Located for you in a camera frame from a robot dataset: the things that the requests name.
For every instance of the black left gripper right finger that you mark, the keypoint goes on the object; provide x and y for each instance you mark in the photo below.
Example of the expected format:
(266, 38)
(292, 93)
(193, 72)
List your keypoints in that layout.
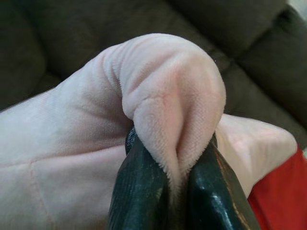
(216, 194)

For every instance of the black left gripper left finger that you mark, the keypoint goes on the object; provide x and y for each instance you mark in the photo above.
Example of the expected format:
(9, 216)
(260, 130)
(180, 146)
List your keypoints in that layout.
(140, 191)

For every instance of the pink plush pillow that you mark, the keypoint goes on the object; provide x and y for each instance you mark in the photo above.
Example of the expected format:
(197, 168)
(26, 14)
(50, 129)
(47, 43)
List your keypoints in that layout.
(72, 134)

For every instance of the dark grey fabric sofa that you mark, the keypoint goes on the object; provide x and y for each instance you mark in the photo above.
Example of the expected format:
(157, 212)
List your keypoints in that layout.
(239, 36)

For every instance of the red cushion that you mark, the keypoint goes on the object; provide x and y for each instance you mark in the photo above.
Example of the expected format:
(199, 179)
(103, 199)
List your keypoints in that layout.
(283, 191)

